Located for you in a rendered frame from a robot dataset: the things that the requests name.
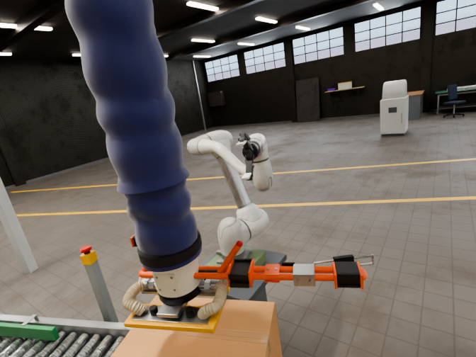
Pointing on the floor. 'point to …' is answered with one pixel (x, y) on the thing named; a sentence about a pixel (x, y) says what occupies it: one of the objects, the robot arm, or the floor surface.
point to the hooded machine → (394, 108)
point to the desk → (415, 104)
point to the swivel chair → (453, 98)
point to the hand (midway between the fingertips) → (242, 161)
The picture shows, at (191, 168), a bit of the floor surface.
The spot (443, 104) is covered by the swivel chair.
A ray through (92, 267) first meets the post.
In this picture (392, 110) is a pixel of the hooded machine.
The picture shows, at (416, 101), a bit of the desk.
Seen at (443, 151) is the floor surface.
